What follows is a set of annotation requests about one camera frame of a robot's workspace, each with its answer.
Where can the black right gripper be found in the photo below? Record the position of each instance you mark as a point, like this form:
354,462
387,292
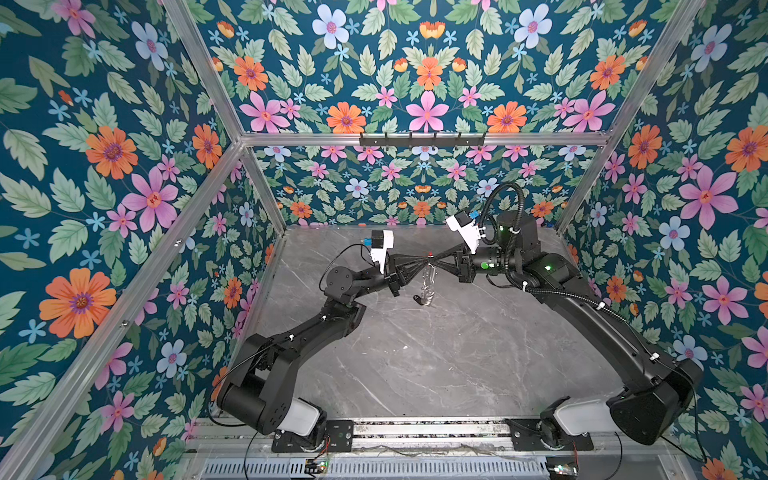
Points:
463,265

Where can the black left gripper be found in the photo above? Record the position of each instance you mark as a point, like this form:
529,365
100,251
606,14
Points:
399,271

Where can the steel keyring with red handle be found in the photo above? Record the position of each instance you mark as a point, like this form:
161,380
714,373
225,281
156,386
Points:
427,293

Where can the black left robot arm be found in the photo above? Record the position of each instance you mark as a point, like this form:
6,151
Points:
259,388

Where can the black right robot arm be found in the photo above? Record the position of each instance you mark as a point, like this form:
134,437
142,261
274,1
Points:
501,240

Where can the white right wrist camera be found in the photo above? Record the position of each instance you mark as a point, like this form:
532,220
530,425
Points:
466,225

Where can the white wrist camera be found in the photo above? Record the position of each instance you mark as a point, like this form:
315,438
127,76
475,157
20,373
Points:
378,244
466,225

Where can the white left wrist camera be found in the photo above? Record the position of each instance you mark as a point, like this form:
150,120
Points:
378,244

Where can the black hook rail on wall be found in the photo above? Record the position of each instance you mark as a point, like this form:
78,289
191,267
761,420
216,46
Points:
439,140

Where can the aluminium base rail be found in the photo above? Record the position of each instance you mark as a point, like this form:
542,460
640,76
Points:
487,435

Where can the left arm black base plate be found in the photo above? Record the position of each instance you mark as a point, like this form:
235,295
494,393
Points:
328,436

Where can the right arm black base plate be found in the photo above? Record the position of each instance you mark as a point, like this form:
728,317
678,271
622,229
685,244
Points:
529,434

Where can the white perforated cable duct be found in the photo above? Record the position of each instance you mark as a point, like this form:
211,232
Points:
377,468

